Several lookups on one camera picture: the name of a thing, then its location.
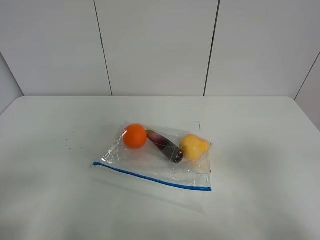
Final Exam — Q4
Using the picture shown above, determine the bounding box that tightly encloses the clear zip bag blue seal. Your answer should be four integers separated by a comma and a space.
92, 122, 213, 192

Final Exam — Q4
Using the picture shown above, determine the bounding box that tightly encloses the orange fruit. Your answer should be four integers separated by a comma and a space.
123, 124, 147, 149

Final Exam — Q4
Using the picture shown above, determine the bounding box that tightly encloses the purple eggplant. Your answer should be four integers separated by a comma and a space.
146, 129, 184, 164

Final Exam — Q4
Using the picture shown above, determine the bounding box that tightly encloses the yellow pear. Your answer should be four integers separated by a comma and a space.
179, 134, 211, 161

